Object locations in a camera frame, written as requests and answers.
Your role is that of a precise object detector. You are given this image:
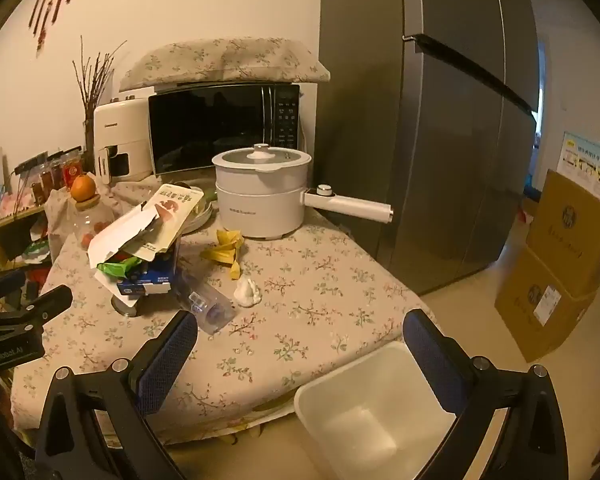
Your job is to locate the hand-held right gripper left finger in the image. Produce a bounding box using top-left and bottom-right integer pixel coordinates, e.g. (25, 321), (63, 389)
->
(32, 310), (200, 480)

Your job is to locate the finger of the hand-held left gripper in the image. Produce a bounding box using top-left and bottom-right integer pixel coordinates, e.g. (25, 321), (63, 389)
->
(0, 269), (27, 306)
(0, 285), (74, 336)

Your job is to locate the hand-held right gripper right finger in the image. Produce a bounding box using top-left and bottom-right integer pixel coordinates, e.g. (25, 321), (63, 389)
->
(402, 308), (572, 480)

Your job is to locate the clear plastic bottle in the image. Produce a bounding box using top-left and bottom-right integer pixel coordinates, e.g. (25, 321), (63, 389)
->
(177, 270), (237, 336)

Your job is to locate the metal can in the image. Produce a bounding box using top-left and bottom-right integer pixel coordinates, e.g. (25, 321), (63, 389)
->
(111, 294), (144, 317)

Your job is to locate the green snack bag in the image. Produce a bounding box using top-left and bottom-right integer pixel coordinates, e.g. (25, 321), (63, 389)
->
(96, 254), (146, 279)

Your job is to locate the blue snack box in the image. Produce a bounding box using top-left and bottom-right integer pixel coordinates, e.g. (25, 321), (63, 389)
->
(116, 259), (176, 298)

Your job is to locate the white plastic bin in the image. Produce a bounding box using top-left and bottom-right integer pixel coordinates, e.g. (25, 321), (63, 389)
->
(293, 341), (462, 480)

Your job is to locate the white tissue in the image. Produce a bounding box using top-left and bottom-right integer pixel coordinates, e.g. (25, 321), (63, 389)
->
(232, 277), (262, 308)

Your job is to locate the torn white paper carton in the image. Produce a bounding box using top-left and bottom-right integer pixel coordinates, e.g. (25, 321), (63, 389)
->
(87, 183), (204, 273)

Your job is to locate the banana peel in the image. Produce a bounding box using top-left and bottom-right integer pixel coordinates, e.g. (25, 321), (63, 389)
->
(201, 229), (249, 281)

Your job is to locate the wooden shelf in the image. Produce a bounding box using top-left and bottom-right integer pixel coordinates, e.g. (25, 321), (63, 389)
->
(0, 204), (51, 277)

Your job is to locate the clear jar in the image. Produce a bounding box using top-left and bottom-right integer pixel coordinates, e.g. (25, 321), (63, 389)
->
(75, 197), (116, 251)

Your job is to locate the orange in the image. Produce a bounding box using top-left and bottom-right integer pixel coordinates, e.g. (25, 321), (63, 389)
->
(70, 174), (99, 203)

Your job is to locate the red label seasoning jar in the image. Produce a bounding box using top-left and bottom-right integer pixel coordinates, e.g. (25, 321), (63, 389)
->
(62, 156), (84, 189)

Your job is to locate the white floral bowl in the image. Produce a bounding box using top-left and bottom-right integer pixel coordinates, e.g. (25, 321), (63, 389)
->
(177, 182), (219, 235)

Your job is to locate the white electric cooking pot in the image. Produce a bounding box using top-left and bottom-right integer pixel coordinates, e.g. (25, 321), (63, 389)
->
(211, 143), (394, 240)

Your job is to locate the white air fryer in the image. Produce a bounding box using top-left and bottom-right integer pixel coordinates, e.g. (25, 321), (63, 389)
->
(93, 97), (157, 184)

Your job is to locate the grey refrigerator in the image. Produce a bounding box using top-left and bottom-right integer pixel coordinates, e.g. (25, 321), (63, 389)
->
(319, 0), (540, 296)

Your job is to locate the dried twig bunch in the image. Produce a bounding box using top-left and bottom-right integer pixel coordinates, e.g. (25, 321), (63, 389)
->
(72, 35), (128, 123)

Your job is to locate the black microwave oven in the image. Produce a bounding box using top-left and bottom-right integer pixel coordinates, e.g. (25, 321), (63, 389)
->
(147, 82), (317, 177)

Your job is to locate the floral cloth cover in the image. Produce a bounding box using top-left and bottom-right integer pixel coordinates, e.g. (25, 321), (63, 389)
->
(119, 36), (331, 94)

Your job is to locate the wall poster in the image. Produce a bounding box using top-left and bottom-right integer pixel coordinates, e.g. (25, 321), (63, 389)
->
(555, 131), (600, 212)

